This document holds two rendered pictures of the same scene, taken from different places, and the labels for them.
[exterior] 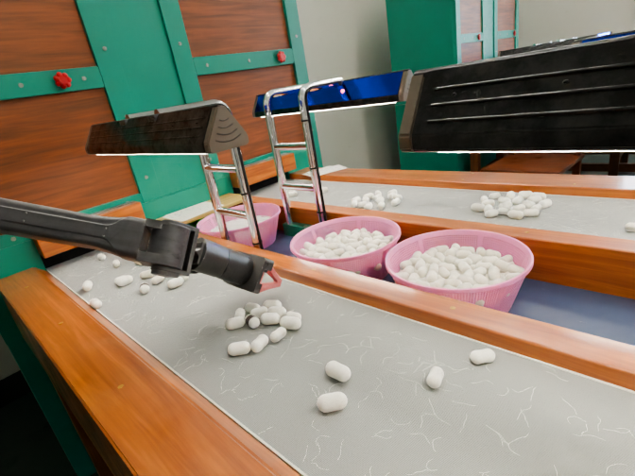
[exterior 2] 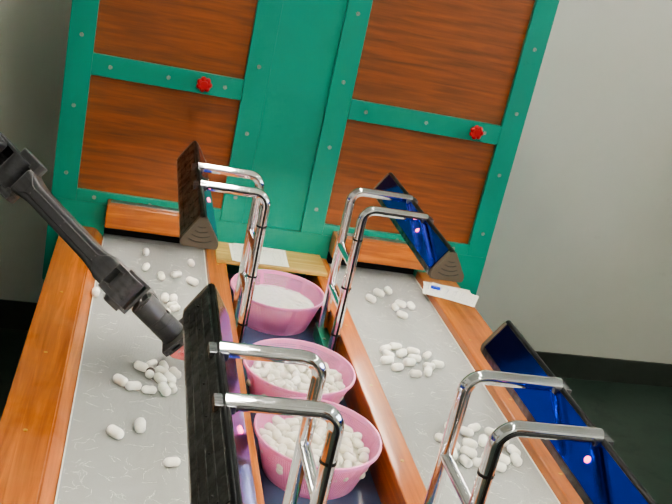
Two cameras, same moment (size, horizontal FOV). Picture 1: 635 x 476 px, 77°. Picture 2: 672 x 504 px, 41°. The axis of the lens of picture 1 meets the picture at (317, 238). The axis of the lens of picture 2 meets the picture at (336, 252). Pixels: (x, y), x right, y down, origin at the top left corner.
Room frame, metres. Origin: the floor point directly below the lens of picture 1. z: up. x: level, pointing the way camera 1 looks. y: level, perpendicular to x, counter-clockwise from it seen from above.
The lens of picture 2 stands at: (-0.75, -0.98, 1.72)
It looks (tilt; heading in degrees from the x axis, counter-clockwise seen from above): 19 degrees down; 28
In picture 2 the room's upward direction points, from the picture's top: 13 degrees clockwise
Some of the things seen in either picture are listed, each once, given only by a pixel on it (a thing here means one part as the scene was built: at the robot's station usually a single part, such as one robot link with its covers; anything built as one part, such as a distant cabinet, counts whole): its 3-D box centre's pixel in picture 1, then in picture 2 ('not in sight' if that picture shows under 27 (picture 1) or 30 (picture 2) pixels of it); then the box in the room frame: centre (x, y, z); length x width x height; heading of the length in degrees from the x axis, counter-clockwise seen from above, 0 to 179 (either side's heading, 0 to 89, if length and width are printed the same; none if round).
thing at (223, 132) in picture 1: (145, 133); (196, 187); (0.90, 0.32, 1.08); 0.62 x 0.08 x 0.07; 43
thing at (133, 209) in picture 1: (93, 227); (158, 219); (1.19, 0.67, 0.83); 0.30 x 0.06 x 0.07; 133
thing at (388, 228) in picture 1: (347, 253); (296, 382); (0.89, -0.06, 0.72); 0.27 x 0.27 x 0.10
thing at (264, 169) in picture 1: (264, 169); (378, 250); (1.65, 0.17, 0.83); 0.30 x 0.06 x 0.07; 133
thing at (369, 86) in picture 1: (321, 96); (415, 220); (1.28, -0.09, 1.08); 0.62 x 0.08 x 0.07; 43
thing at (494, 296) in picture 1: (455, 277); (314, 450); (0.69, -0.25, 0.72); 0.27 x 0.27 x 0.10
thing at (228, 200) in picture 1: (202, 209); (270, 258); (1.38, 0.38, 0.77); 0.33 x 0.15 x 0.01; 133
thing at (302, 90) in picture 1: (314, 161); (370, 280); (1.22, -0.03, 0.90); 0.20 x 0.19 x 0.45; 43
